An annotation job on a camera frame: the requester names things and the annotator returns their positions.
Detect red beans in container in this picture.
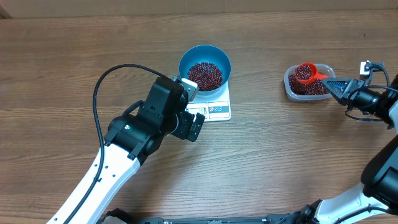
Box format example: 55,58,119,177
288,74,328,95

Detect blue metal bowl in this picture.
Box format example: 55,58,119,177
178,45,232,96

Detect orange scoop with blue handle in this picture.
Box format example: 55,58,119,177
294,63,331,87

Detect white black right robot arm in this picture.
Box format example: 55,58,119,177
302,73,397,223

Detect red beans in bowl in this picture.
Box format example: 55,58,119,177
187,62,224,91

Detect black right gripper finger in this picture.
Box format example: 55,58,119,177
326,86,342,101
322,78,353,89

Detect clear plastic container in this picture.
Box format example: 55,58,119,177
284,63,336,101

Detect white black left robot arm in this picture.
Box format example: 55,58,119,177
49,77,205,223

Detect red beans in scoop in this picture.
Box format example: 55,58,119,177
294,65,312,80

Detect white digital kitchen scale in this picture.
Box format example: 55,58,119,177
186,82,231,122

